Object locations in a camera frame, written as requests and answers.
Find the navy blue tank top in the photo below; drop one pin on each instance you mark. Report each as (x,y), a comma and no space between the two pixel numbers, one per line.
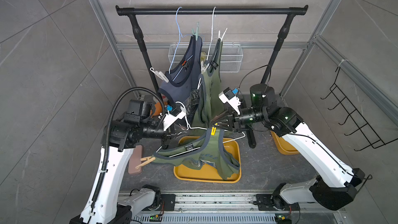
(183,77)

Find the green tank top middle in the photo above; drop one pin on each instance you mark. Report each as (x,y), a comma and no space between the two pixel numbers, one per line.
(209,105)

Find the white clothespin top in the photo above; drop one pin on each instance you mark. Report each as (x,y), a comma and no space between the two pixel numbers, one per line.
(221,35)

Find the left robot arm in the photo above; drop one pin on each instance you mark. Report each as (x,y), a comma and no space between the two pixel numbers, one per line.
(119,141)

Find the wooden clothespin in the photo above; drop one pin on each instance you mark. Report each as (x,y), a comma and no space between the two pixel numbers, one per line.
(145,161)

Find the small yellow bin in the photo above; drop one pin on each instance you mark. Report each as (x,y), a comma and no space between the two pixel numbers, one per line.
(283,146)

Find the light blue wire hanger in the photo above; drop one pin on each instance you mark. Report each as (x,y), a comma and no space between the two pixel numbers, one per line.
(180,36)

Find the yellow clothespin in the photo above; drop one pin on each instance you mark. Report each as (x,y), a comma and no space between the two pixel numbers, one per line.
(213,131)

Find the black wall hook rack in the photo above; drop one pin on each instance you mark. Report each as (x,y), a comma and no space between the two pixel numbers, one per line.
(361,125)

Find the orange toy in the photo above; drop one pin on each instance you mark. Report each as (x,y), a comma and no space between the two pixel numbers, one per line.
(158,109)

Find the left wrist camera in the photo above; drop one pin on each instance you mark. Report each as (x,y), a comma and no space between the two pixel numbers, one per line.
(173,114)

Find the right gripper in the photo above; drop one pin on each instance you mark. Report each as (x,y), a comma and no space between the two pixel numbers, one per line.
(232,124)

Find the white clothespin on rack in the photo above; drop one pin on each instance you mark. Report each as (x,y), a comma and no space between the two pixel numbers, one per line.
(160,75)

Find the black clothes rack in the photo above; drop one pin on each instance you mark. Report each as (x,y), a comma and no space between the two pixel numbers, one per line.
(211,11)

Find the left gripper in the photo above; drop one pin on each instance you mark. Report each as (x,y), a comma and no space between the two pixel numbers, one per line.
(168,137)

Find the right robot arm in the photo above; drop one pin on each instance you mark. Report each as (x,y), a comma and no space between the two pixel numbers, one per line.
(336,184)

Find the pink rectangular block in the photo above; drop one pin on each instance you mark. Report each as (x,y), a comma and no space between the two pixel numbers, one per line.
(135,160)

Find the green tank top printed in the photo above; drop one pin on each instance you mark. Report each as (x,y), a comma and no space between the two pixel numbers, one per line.
(194,153)

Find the green clothespin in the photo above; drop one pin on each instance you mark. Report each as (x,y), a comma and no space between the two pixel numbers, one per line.
(195,32)

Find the large yellow tray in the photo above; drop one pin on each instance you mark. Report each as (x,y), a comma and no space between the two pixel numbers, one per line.
(208,174)

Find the white wire mesh basket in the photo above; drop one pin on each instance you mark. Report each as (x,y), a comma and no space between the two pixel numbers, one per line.
(230,61)

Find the white clothespin middle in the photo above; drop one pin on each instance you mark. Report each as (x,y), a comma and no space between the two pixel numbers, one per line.
(204,66)

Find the metal base rail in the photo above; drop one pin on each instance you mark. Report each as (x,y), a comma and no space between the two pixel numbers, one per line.
(234,208)

